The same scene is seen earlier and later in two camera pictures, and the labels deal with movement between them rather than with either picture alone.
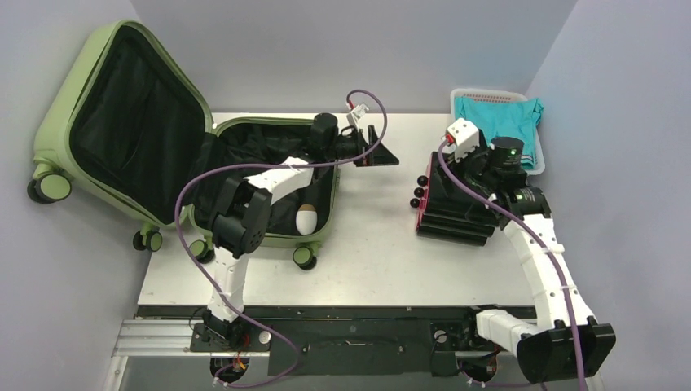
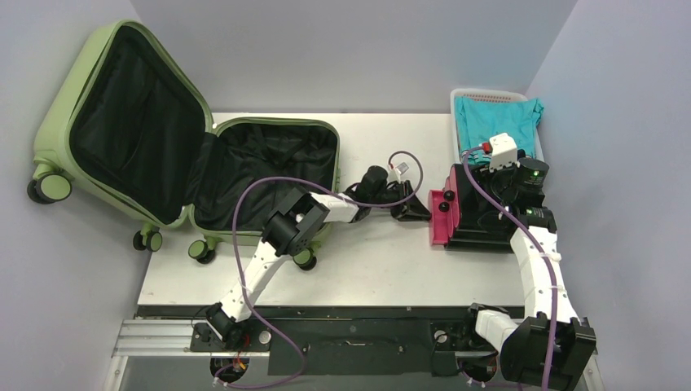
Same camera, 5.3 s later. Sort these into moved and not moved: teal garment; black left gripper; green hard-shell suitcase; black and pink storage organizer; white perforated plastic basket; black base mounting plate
Moved: black and pink storage organizer; black left gripper
Not moved: white perforated plastic basket; teal garment; black base mounting plate; green hard-shell suitcase
